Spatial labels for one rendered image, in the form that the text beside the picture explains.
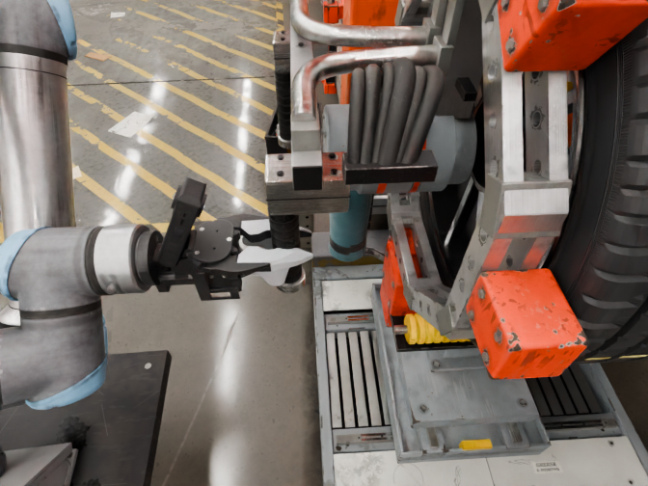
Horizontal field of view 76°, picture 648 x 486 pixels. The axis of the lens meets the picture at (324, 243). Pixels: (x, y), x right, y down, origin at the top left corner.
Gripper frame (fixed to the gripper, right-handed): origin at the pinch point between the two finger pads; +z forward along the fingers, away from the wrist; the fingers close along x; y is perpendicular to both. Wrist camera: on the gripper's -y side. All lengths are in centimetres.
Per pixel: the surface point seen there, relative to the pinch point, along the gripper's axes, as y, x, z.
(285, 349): 83, -29, -8
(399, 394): 69, -7, 23
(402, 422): 69, 0, 22
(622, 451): 76, 8, 78
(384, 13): -6, -60, 19
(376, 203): 59, -70, 25
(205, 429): 83, -6, -30
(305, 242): 80, -73, -1
